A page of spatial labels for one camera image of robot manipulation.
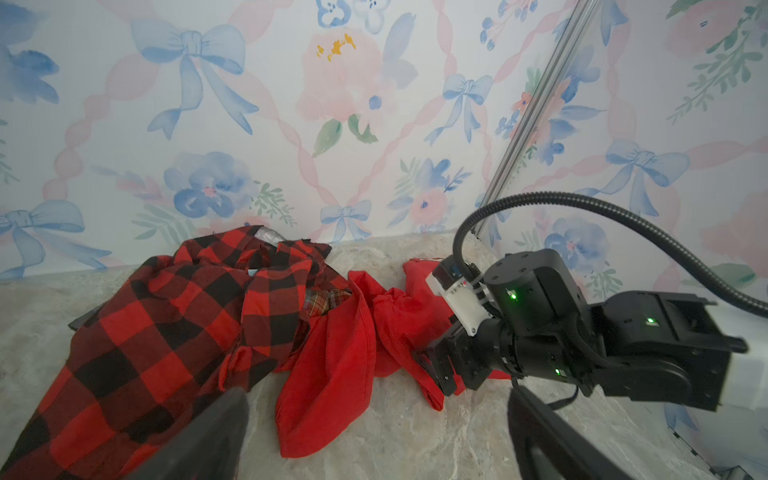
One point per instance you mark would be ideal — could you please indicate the plain red garment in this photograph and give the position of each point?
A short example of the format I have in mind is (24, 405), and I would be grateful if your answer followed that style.
(373, 333)

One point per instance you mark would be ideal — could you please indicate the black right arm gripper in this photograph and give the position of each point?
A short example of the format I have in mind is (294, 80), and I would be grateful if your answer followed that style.
(545, 445)

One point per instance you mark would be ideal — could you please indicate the aluminium corner post right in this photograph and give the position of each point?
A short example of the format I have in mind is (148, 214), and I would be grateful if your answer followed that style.
(579, 21)

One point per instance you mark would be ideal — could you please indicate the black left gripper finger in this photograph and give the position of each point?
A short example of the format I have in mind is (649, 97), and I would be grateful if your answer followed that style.
(208, 448)

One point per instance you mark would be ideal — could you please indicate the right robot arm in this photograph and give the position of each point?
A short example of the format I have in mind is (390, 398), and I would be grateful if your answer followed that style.
(528, 318)

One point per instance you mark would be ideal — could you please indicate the red black buffalo plaid cloth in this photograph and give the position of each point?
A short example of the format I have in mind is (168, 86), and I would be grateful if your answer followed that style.
(223, 312)

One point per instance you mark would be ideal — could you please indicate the brown multicolour tartan cloth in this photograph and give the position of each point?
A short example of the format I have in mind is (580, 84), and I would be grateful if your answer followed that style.
(320, 302)

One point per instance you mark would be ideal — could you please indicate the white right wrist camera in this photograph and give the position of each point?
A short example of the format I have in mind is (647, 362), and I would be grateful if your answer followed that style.
(447, 282)

